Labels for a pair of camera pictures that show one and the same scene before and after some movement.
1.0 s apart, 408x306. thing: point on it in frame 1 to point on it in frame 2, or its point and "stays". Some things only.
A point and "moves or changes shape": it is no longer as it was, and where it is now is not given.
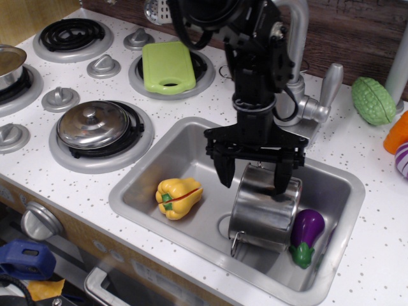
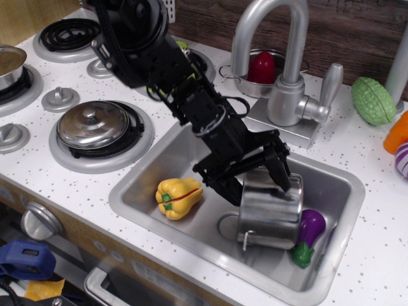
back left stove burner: (72, 40) stays
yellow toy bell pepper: (176, 197) stays
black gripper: (255, 135) to (230, 143)
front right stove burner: (136, 141) stays
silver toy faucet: (294, 109) stays
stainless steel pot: (260, 214) moves or changes shape
